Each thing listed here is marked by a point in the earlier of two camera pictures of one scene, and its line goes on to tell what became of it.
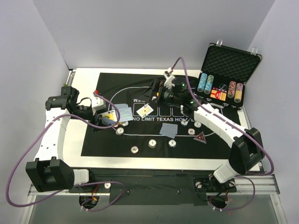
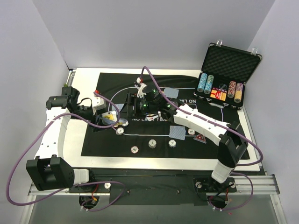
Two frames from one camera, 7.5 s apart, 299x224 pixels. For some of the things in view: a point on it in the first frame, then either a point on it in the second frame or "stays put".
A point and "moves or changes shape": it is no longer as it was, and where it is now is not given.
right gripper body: x=160 y=89 -> x=130 y=104
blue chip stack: x=172 y=143 stays put
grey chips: x=119 y=131 stays put
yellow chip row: x=238 y=93 stays put
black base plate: x=154 y=186 stays put
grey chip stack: x=152 y=143 stays put
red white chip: x=191 y=131 stays put
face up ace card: x=145 y=111 moves or changes shape
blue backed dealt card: x=170 y=130 -> x=177 y=132
